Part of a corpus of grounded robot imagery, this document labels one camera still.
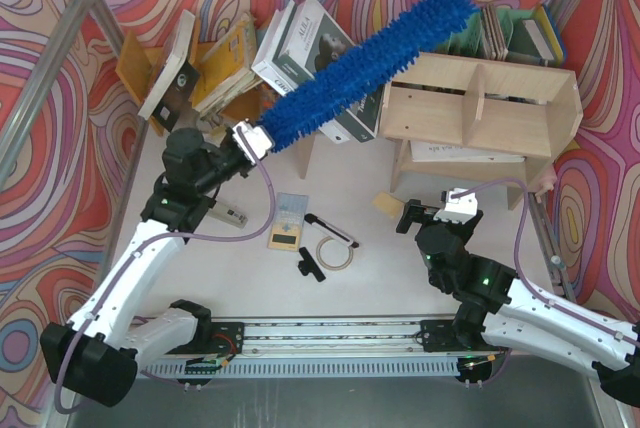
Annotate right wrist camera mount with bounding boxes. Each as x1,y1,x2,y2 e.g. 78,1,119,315
433,188,479,224

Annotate roll of beige tape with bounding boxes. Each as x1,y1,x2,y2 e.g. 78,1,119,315
316,237,354,271

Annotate blue yellow calculator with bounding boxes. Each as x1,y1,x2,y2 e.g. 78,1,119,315
267,192,309,252

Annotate blue microfibre duster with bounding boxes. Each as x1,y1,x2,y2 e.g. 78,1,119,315
258,0,477,153

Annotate yellow worn books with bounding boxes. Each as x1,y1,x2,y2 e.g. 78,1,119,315
192,12,258,118

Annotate light wooden bookshelf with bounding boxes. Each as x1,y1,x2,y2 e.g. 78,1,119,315
297,43,585,211

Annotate white book black cover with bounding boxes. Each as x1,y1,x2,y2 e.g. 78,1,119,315
138,10,200,132

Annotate white Chokladfabriken book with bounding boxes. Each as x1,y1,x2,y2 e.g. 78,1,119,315
252,0,353,96

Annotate teal desk organiser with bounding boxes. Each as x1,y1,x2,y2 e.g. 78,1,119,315
435,5,563,67

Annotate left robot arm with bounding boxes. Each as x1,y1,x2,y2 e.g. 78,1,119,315
40,122,273,414

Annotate blue grey book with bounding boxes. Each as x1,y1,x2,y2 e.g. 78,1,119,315
521,5,567,67

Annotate white papers on shelf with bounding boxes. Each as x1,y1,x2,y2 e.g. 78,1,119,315
410,141,525,163

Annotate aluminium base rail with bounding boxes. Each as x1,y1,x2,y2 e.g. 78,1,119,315
64,317,601,357

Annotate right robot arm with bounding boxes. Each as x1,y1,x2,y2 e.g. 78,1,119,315
396,198,639,407

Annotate black plastic clip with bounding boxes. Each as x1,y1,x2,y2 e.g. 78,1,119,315
297,247,326,283

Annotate pencils bundle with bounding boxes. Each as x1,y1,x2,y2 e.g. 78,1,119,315
258,83,280,115

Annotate brass padlock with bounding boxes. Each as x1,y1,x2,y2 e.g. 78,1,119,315
197,114,227,143

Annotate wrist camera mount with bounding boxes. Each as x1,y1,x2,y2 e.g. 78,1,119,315
232,121,274,164
433,188,479,224

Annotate yellow wooden book rack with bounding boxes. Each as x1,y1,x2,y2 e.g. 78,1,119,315
115,17,261,137

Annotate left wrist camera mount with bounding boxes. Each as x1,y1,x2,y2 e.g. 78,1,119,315
232,121,274,164

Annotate brown notebooks in organiser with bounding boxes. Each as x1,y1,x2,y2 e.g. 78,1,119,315
481,4,508,61

